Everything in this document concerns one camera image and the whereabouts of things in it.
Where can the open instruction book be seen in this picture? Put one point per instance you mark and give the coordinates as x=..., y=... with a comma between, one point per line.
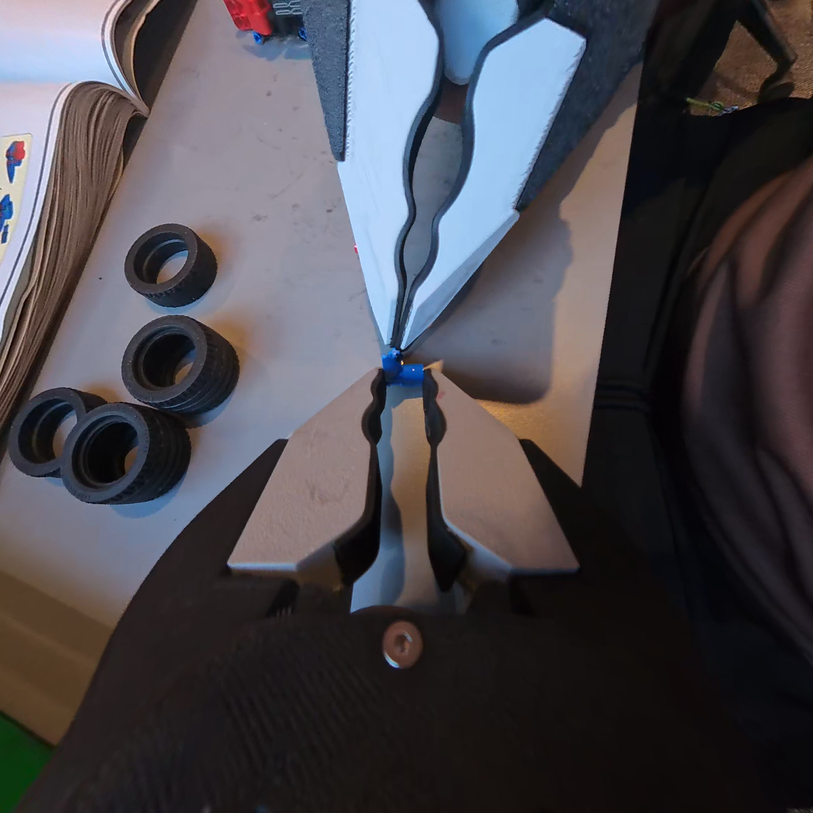
x=57, y=190

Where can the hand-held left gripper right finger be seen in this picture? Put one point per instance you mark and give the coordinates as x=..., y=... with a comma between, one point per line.
x=502, y=502

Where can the toy brick car model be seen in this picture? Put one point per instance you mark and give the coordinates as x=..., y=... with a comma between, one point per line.
x=254, y=16

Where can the blue pointed brick assembly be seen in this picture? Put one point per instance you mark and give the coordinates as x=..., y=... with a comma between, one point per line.
x=406, y=375

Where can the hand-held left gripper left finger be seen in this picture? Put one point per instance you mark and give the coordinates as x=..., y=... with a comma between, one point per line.
x=311, y=502

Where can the wide black rubber tyre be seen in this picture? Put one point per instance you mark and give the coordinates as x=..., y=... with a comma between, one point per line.
x=222, y=375
x=171, y=457

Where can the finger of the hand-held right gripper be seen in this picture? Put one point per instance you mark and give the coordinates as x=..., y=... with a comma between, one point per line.
x=381, y=127
x=521, y=127

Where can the black office chair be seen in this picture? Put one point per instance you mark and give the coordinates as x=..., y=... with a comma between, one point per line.
x=768, y=51

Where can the grey desk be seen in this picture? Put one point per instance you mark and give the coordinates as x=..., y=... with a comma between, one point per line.
x=254, y=159

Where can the beige wooden table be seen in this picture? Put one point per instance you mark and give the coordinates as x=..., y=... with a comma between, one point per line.
x=44, y=654

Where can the narrow black rubber tyre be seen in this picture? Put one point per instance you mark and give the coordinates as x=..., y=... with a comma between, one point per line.
x=203, y=273
x=19, y=444

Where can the person's brown shirt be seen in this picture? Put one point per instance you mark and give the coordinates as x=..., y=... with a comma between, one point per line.
x=756, y=381

